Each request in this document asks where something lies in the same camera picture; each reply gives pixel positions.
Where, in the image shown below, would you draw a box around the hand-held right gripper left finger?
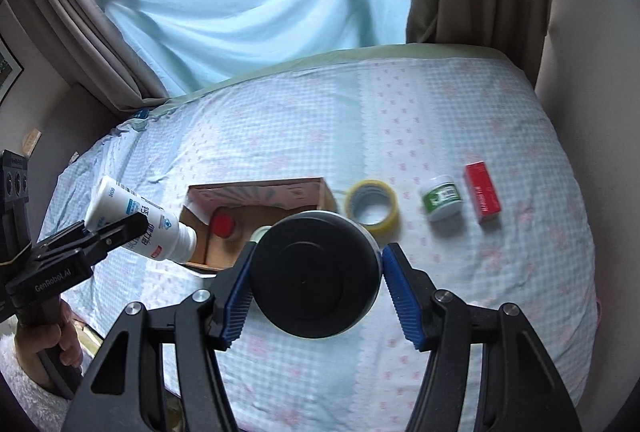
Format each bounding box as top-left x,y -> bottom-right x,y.
60,237 -> 259,432

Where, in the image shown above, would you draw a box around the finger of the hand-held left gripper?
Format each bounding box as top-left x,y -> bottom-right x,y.
33,212 -> 150,269

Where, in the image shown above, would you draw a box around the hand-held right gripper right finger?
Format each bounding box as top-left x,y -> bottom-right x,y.
382,242 -> 584,432

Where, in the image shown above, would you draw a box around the white tube with blue print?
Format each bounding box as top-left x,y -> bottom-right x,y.
84,175 -> 198,264

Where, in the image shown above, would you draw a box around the black round tin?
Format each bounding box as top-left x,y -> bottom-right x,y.
248,211 -> 383,340

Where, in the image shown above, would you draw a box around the cardboard box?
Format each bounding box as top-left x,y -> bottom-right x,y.
177,177 -> 339,274

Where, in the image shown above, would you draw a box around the white fleece sleeved forearm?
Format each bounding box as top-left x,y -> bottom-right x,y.
0,332 -> 76,432

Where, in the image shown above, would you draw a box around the person's left hand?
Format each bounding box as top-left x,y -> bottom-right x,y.
14,298 -> 85,394

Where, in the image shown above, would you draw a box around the yellow tape roll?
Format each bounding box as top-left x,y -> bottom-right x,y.
345,179 -> 402,234

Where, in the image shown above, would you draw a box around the white jar with green label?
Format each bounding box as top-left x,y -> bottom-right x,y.
419,175 -> 463,223

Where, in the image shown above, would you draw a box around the red small carton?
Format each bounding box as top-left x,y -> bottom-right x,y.
464,161 -> 503,225

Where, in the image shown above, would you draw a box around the wall switch plate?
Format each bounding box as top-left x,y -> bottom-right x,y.
21,128 -> 42,156

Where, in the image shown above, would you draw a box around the framed wall picture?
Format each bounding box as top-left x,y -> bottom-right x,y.
0,34 -> 24,106

